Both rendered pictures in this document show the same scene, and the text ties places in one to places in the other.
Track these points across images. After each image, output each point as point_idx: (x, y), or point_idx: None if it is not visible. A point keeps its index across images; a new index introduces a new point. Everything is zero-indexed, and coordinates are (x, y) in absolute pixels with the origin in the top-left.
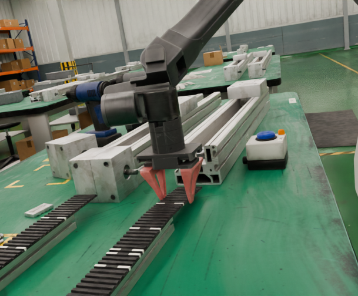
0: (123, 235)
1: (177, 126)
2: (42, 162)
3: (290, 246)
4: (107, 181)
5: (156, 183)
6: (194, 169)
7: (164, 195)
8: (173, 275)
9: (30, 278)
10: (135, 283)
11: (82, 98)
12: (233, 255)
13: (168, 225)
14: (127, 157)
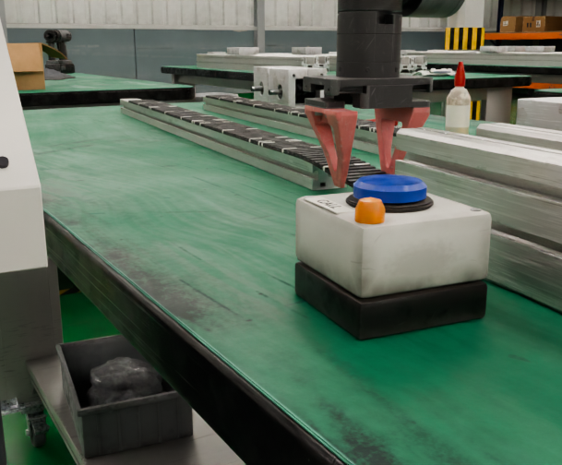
0: (314, 144)
1: (337, 29)
2: None
3: (124, 198)
4: None
5: (378, 133)
6: (309, 112)
7: (388, 171)
8: (233, 174)
9: (375, 159)
10: (258, 168)
11: None
12: (188, 187)
13: (304, 169)
14: None
